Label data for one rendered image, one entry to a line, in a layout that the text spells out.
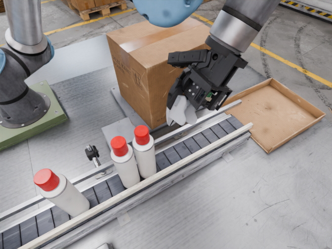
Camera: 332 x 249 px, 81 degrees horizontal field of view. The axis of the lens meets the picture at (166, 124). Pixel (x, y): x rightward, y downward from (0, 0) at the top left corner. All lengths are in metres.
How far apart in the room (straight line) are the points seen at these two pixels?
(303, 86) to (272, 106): 1.77
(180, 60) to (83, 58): 0.83
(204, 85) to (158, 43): 0.31
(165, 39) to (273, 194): 0.58
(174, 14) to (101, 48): 1.03
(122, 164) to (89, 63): 0.78
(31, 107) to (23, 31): 0.26
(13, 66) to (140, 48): 0.42
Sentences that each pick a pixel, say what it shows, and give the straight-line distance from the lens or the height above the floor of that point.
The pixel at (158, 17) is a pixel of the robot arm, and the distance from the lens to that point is 0.25.
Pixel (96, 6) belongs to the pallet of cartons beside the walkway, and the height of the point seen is 0.15.
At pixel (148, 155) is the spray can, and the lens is 0.47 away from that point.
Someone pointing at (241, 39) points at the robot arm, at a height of 1.27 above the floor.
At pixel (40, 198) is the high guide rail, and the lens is 0.57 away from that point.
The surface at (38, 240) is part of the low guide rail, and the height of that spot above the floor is 0.92.
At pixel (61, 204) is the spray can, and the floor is 0.99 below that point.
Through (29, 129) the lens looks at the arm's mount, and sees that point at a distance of 0.86.
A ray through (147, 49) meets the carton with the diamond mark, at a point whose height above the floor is 1.12.
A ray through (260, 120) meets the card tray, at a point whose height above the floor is 0.83.
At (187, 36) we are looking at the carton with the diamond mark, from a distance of 0.68.
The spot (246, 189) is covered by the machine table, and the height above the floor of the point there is 0.83.
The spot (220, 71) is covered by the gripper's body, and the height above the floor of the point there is 1.22.
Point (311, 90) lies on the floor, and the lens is 2.69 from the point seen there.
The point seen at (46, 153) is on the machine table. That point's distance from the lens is 0.81.
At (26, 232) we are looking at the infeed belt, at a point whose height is 0.88.
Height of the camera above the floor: 1.43
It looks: 51 degrees down
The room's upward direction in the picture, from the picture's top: straight up
